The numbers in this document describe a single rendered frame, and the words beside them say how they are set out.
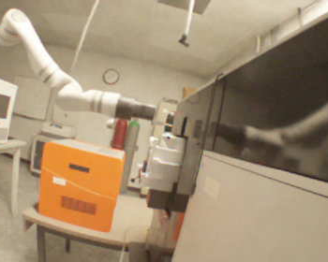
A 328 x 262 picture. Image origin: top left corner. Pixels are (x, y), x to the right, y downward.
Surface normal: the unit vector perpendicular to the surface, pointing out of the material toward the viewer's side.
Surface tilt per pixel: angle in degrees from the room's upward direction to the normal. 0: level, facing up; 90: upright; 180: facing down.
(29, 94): 90
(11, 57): 90
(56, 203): 90
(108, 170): 90
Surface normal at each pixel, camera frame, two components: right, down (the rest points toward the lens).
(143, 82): 0.14, 0.00
